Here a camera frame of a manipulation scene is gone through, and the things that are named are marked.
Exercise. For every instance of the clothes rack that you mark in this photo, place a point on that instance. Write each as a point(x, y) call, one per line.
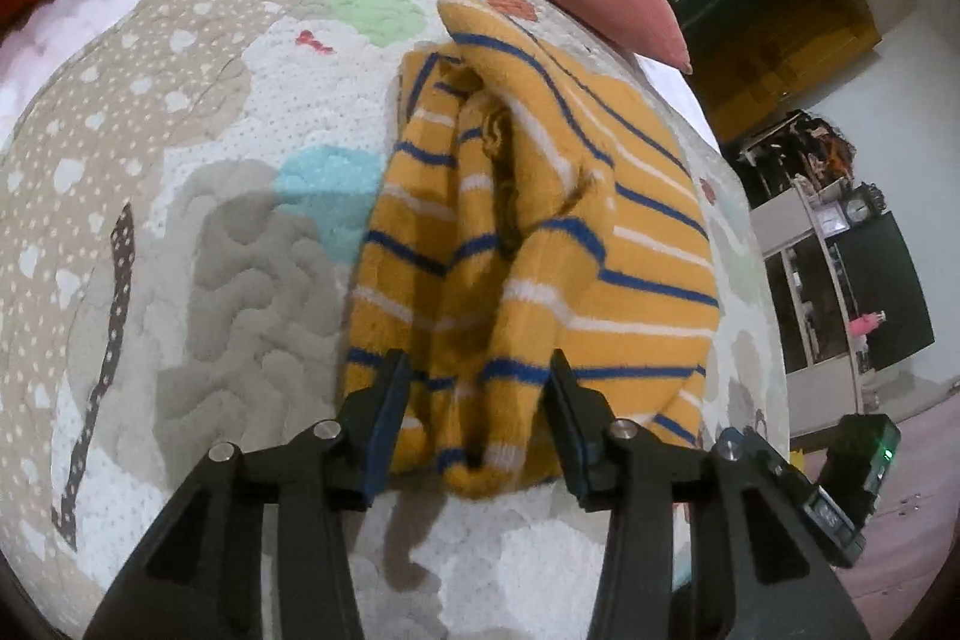
point(799, 149)

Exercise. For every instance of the yellow striped sweater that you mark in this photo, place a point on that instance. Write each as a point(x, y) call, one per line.
point(517, 220)

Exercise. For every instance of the pink toy figure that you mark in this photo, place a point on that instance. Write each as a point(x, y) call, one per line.
point(864, 325)

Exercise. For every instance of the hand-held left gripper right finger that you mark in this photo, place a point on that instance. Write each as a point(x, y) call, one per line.
point(574, 437)

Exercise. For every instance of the white shelf unit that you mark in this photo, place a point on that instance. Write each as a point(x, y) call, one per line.
point(814, 310)

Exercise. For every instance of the printed quilted blanket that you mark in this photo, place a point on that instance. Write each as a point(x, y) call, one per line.
point(187, 197)

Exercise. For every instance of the small clock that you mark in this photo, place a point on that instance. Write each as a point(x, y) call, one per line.
point(856, 211)

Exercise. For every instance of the wooden wardrobe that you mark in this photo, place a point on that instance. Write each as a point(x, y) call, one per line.
point(772, 33)

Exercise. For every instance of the dark screen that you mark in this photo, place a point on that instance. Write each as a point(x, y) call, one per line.
point(892, 287)

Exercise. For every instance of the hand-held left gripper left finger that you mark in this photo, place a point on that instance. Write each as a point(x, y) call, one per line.
point(379, 430)

